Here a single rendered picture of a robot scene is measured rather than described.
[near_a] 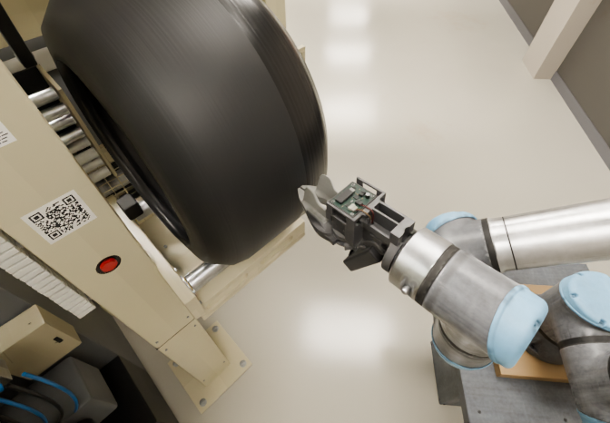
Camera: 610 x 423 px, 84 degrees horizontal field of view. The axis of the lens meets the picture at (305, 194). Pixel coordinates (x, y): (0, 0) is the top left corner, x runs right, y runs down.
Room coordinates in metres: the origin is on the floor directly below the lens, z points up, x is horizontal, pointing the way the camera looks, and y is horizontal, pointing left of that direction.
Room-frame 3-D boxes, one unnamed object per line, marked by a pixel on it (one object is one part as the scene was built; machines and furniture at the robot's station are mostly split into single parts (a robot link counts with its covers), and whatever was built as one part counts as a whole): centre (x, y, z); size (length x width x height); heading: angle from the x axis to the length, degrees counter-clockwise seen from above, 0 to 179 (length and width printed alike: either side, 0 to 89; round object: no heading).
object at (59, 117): (0.65, 0.68, 1.05); 0.20 x 0.15 x 0.30; 135
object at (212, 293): (0.44, 0.16, 0.83); 0.36 x 0.09 x 0.06; 135
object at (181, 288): (0.41, 0.38, 0.90); 0.40 x 0.03 x 0.10; 45
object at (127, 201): (0.50, 0.44, 0.97); 0.05 x 0.04 x 0.05; 45
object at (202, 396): (0.34, 0.42, 0.01); 0.27 x 0.27 x 0.02; 45
